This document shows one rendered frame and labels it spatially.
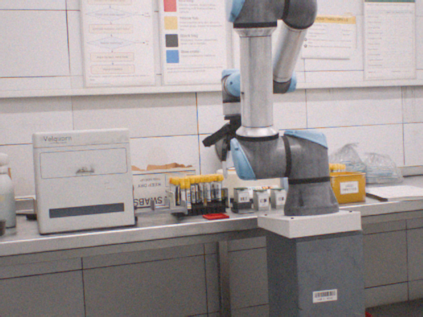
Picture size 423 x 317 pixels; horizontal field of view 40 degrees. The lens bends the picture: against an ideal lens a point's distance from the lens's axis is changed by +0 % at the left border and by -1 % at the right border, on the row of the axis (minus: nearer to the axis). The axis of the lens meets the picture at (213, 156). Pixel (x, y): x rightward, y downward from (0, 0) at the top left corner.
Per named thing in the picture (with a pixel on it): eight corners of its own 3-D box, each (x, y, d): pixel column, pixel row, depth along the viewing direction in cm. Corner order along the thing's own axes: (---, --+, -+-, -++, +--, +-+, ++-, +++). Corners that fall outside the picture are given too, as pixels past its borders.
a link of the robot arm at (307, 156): (336, 176, 155) (332, 125, 156) (287, 179, 154) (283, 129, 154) (322, 176, 167) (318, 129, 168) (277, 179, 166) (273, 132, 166)
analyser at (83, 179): (39, 236, 168) (32, 132, 166) (37, 222, 194) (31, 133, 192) (144, 225, 177) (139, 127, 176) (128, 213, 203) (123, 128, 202)
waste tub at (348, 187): (333, 205, 200) (332, 176, 199) (314, 201, 213) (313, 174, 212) (367, 201, 204) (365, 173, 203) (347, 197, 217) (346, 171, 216)
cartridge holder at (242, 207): (238, 214, 190) (238, 203, 190) (230, 211, 199) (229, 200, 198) (254, 212, 192) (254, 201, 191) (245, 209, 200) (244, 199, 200)
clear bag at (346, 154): (335, 188, 247) (334, 144, 246) (308, 185, 262) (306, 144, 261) (377, 182, 261) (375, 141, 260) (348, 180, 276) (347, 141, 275)
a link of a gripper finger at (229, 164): (235, 174, 185) (240, 148, 189) (219, 174, 188) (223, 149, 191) (239, 178, 188) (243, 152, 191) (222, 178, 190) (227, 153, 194)
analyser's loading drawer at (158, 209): (122, 220, 176) (121, 203, 176) (119, 217, 183) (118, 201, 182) (188, 214, 183) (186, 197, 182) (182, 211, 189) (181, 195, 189)
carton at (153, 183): (133, 212, 205) (130, 170, 205) (119, 203, 233) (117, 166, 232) (199, 206, 213) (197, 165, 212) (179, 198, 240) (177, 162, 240)
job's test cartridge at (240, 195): (238, 209, 192) (237, 189, 192) (234, 207, 197) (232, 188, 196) (250, 207, 193) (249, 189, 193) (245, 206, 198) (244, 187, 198)
